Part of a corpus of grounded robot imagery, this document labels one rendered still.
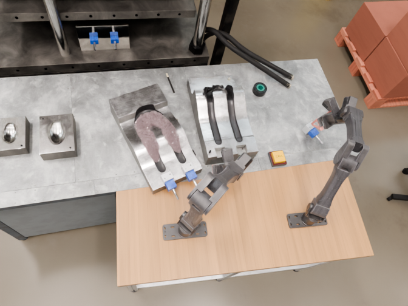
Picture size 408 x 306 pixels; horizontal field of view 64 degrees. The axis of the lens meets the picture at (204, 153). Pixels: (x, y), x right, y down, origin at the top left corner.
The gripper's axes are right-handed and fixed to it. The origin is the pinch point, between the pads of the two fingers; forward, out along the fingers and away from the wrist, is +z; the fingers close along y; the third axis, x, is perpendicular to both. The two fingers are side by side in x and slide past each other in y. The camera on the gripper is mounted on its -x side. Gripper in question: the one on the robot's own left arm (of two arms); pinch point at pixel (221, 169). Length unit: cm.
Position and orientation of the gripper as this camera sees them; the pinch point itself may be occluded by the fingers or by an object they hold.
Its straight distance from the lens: 158.9
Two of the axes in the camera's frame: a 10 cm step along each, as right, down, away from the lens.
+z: -2.4, -0.6, 9.7
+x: 1.2, 9.9, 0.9
